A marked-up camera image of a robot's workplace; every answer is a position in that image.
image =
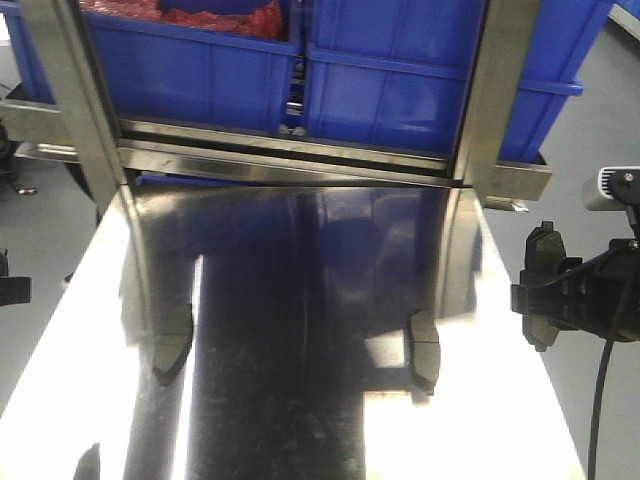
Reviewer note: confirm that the red bubble wrap bags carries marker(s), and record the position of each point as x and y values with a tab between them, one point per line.
264	22

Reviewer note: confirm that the far-left blue plastic bin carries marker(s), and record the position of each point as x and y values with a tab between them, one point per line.
34	81

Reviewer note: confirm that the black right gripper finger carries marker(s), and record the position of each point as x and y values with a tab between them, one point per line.
544	310
575	273

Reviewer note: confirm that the left blue plastic bin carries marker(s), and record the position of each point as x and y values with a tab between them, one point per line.
175	72

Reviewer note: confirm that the grey brake pad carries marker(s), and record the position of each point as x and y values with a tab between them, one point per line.
173	330
424	352
544	251

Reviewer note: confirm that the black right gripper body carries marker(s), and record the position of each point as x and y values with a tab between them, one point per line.
608	292

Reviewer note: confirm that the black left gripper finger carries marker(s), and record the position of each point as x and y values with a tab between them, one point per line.
15	290

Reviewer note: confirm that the right blue plastic bin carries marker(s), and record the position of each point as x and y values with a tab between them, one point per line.
395	73

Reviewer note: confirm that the stainless steel rack frame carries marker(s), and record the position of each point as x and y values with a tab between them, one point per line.
83	127

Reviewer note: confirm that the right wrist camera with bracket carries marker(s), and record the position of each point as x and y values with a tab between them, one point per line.
614	188

